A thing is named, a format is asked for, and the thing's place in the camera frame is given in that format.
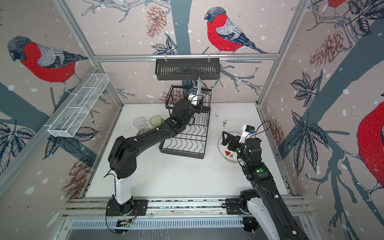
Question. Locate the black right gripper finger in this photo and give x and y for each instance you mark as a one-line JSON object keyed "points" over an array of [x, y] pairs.
{"points": [[225, 134], [230, 143]]}

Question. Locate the white mesh wall shelf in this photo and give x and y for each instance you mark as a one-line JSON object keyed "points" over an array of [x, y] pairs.
{"points": [[71, 118]]}

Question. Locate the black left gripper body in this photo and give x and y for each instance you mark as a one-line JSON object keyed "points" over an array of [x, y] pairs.
{"points": [[197, 109]]}

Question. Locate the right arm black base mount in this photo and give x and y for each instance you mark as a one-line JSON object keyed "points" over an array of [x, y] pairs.
{"points": [[238, 206]]}

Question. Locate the horizontal aluminium frame bar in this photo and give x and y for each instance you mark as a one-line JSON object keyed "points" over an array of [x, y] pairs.
{"points": [[150, 58]]}

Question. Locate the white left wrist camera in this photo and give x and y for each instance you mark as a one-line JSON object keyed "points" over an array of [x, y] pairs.
{"points": [[194, 99]]}

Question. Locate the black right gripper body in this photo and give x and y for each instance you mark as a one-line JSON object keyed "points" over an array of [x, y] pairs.
{"points": [[238, 147]]}

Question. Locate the green glass tumbler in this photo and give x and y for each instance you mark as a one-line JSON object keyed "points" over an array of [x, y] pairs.
{"points": [[156, 121]]}

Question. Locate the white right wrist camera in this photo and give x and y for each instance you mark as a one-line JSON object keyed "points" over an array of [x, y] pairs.
{"points": [[247, 131]]}

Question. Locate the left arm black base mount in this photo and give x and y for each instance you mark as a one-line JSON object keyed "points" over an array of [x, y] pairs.
{"points": [[131, 208]]}

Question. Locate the white patterned plate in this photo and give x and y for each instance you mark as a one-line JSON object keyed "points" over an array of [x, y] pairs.
{"points": [[228, 155]]}

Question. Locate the pink floral bowl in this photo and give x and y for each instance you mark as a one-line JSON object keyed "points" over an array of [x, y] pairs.
{"points": [[142, 131]]}

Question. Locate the black hanging wall basket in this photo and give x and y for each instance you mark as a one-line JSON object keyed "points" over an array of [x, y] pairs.
{"points": [[187, 69]]}

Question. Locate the pale green plate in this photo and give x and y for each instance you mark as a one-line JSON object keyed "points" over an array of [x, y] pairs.
{"points": [[199, 86]]}

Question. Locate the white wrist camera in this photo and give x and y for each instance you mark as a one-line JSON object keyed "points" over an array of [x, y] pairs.
{"points": [[247, 131], [194, 99]]}

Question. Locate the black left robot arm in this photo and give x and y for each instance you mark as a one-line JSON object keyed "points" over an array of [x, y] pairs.
{"points": [[124, 153]]}

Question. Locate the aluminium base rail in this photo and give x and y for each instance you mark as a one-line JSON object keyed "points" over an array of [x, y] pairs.
{"points": [[153, 213]]}

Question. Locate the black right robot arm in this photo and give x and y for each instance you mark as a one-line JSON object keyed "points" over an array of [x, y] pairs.
{"points": [[263, 201]]}

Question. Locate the clear plastic cup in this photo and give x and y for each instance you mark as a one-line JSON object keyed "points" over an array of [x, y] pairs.
{"points": [[140, 123]]}

